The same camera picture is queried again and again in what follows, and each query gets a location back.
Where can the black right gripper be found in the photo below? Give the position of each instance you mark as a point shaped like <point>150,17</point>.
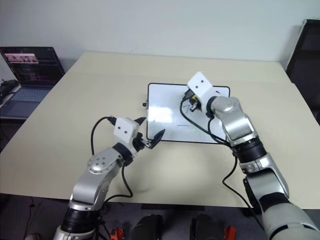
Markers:
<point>199,106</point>

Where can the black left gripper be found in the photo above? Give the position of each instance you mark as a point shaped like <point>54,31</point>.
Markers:
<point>140,143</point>

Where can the yellow and black eraser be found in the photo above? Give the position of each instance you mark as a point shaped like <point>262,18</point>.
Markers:
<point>194,100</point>

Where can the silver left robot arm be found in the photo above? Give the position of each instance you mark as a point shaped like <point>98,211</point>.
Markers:
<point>97,175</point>

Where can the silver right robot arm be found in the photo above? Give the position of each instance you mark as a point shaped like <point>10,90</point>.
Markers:
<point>240,125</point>

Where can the small black-framed whiteboard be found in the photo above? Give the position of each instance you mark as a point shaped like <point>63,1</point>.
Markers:
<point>162,112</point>

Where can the dark rounded shape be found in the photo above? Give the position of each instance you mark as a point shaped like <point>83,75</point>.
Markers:
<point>147,227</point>
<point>206,227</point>

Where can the red and black clamp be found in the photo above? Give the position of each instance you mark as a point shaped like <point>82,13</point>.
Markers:
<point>117,233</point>
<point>230,233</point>

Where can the black chair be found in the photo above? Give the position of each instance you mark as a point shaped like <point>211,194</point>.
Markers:
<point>306,62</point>

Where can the open laptop computer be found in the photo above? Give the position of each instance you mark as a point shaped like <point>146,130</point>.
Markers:
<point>32,67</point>

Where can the black handheld controller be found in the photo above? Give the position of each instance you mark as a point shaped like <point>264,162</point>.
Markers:
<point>7,88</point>

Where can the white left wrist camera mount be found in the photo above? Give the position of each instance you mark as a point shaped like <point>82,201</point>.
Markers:
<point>126,131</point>

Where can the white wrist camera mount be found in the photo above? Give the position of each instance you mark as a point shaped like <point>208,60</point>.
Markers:
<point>201,85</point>
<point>126,131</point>

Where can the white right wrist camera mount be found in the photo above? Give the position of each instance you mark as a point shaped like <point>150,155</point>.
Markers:
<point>201,85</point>

